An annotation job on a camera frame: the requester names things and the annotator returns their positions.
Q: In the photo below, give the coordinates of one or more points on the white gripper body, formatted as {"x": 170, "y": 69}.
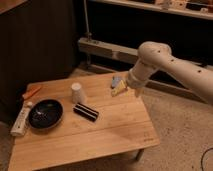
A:
{"x": 133, "y": 82}

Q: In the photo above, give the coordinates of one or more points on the white paper cup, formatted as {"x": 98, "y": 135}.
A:
{"x": 78, "y": 94}

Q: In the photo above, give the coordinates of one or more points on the wooden low table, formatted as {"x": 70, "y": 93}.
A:
{"x": 123, "y": 125}

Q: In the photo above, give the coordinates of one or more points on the black striped block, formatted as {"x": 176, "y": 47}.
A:
{"x": 86, "y": 112}

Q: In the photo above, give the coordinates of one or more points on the small blue object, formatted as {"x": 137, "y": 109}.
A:
{"x": 115, "y": 81}

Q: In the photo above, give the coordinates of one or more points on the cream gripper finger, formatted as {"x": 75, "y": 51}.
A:
{"x": 120, "y": 88}
{"x": 138, "y": 92}

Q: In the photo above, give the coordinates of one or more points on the orange marker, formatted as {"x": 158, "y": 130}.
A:
{"x": 31, "y": 92}

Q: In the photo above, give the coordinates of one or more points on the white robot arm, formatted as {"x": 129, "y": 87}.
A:
{"x": 195, "y": 78}

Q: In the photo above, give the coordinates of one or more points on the wooden shelf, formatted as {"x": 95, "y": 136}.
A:
{"x": 177, "y": 7}

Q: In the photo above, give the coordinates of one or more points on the black bowl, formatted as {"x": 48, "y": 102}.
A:
{"x": 45, "y": 114}

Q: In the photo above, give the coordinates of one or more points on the vertical metal pole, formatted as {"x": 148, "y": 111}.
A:
{"x": 88, "y": 33}

